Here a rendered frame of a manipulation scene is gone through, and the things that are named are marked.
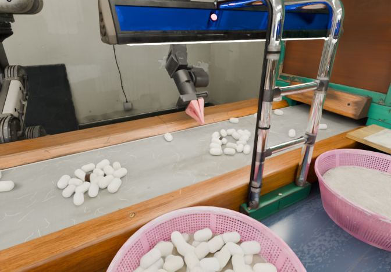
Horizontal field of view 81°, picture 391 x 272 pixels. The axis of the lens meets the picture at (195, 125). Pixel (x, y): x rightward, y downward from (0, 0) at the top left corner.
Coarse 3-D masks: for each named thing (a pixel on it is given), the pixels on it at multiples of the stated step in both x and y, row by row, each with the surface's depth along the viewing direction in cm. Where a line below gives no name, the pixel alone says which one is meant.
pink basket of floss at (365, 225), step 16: (320, 160) 57; (336, 160) 60; (368, 160) 59; (384, 160) 58; (320, 176) 49; (336, 192) 45; (336, 208) 47; (352, 208) 43; (352, 224) 45; (368, 224) 42; (384, 224) 40; (368, 240) 44; (384, 240) 42
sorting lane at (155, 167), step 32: (192, 128) 80; (224, 128) 80; (288, 128) 80; (352, 128) 80; (64, 160) 61; (96, 160) 61; (128, 160) 61; (160, 160) 61; (192, 160) 61; (224, 160) 61; (0, 192) 49; (32, 192) 49; (128, 192) 49; (160, 192) 49; (0, 224) 41; (32, 224) 41; (64, 224) 41
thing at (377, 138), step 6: (378, 132) 68; (384, 132) 68; (390, 132) 68; (366, 138) 64; (372, 138) 64; (378, 138) 64; (384, 138) 64; (390, 138) 64; (378, 144) 61; (384, 144) 61; (390, 144) 61
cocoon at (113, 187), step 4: (112, 180) 50; (116, 180) 50; (120, 180) 50; (112, 184) 48; (116, 184) 49; (120, 184) 50; (108, 188) 48; (112, 188) 48; (116, 188) 48; (112, 192) 48
